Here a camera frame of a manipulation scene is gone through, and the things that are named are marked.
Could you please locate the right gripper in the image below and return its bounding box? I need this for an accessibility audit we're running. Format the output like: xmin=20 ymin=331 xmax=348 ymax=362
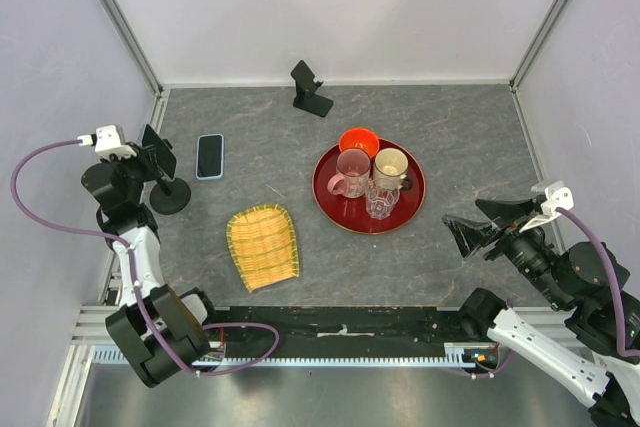
xmin=441 ymin=195 xmax=572 ymax=307

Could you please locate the black phone teal case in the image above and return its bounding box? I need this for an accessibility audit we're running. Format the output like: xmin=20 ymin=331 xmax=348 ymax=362
xmin=141 ymin=124 xmax=177 ymax=180

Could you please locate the black round base phone stand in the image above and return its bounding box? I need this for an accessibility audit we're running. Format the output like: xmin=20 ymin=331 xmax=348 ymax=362
xmin=149 ymin=175 xmax=191 ymax=216

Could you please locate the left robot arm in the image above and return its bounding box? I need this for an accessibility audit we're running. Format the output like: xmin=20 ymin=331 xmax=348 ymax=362
xmin=81 ymin=143 xmax=220 ymax=388

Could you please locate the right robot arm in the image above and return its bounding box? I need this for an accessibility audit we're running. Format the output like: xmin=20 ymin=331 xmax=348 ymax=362
xmin=442 ymin=187 xmax=639 ymax=426

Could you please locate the blue case phone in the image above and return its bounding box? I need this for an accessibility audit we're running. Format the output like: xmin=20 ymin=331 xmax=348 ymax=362
xmin=195 ymin=134 xmax=225 ymax=180

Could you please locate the black folding phone stand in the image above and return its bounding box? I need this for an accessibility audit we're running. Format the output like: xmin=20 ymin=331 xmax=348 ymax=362
xmin=291 ymin=60 xmax=334 ymax=118

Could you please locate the clear glass tumbler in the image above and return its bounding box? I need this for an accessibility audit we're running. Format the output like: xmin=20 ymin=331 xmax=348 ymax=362
xmin=365 ymin=181 xmax=400 ymax=220

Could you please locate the red round tray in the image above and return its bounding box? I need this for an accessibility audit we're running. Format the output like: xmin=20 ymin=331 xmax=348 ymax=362
xmin=312 ymin=138 xmax=427 ymax=235

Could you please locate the yellow bamboo basket tray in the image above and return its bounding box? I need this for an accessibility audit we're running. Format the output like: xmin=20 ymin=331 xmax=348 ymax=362
xmin=226 ymin=204 xmax=300 ymax=292

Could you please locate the pink ghost mug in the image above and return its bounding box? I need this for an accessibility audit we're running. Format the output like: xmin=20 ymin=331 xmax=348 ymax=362
xmin=327 ymin=148 xmax=371 ymax=199

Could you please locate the orange bowl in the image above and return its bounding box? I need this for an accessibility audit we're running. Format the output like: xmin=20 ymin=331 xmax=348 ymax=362
xmin=338 ymin=127 xmax=380 ymax=159

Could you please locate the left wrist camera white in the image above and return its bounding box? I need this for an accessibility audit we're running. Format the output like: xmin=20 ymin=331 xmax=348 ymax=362
xmin=77 ymin=125 xmax=137 ymax=161

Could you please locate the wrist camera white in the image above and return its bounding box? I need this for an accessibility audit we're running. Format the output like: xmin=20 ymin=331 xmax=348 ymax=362
xmin=77 ymin=125 xmax=137 ymax=161
xmin=519 ymin=180 xmax=574 ymax=232

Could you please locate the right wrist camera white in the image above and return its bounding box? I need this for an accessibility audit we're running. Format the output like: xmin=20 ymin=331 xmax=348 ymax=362
xmin=519 ymin=180 xmax=574 ymax=232

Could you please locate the cream mug black handle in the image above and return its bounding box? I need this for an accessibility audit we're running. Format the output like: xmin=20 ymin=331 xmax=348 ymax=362
xmin=373 ymin=148 xmax=413 ymax=191

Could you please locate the slotted cable duct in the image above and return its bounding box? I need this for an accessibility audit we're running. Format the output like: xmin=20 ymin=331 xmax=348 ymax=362
xmin=92 ymin=346 xmax=498 ymax=369

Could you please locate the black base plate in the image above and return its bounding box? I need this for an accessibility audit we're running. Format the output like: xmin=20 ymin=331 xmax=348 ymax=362
xmin=210 ymin=306 xmax=489 ymax=360

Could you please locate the left aluminium frame post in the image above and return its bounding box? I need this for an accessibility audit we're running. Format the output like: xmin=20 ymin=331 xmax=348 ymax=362
xmin=68 ymin=0 xmax=166 ymax=98

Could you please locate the aluminium frame post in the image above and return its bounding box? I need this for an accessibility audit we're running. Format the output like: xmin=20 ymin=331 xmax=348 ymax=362
xmin=509 ymin=0 xmax=571 ymax=93
xmin=68 ymin=0 xmax=166 ymax=98

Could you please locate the right aluminium frame post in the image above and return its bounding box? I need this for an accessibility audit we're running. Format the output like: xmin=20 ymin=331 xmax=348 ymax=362
xmin=509 ymin=0 xmax=571 ymax=93

